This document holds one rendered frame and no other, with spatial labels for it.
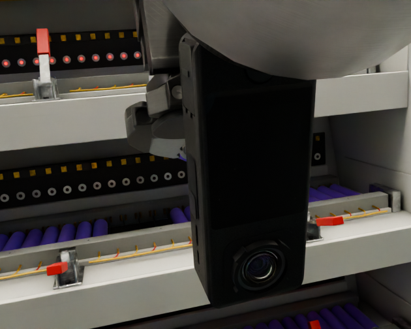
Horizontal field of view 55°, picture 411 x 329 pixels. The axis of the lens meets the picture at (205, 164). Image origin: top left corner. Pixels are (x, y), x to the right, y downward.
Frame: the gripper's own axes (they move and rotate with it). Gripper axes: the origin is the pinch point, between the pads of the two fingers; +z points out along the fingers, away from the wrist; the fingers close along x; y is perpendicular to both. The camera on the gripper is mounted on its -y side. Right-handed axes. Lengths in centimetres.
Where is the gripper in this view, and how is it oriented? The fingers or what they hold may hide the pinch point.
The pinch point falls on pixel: (188, 151)
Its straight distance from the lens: 30.4
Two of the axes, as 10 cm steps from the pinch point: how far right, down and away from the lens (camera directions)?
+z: -1.9, 1.7, 9.7
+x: -9.7, 1.2, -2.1
